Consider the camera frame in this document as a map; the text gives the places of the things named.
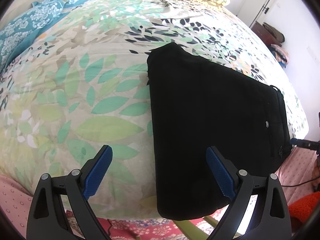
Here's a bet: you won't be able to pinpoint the orange-red knit cloth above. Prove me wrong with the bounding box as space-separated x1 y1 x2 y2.
287 192 320 231

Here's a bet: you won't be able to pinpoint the black cable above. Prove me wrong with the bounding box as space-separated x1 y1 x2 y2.
282 179 316 188

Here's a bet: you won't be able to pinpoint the floral leaf print bedsheet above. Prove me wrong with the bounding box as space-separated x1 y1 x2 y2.
0 0 309 221

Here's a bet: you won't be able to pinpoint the pile of clothes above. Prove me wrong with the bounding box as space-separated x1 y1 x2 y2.
270 44 290 68

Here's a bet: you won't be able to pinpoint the pink dotted cloth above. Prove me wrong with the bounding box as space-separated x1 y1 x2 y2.
0 146 320 238

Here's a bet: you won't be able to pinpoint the red patterned rug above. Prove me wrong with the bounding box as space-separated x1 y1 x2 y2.
62 210 225 240

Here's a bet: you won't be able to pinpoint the white door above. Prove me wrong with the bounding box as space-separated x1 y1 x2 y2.
251 0 300 32

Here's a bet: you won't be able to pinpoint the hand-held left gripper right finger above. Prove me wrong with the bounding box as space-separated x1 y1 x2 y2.
206 145 292 240

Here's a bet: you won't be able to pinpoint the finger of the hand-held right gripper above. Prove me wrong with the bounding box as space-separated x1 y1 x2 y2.
290 137 320 152

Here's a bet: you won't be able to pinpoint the black pants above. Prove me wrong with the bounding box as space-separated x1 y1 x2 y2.
146 42 293 222

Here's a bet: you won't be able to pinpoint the olive brown bag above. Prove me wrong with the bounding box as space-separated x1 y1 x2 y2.
262 22 286 44

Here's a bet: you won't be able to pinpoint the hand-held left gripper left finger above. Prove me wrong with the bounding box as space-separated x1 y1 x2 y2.
26 144 113 240

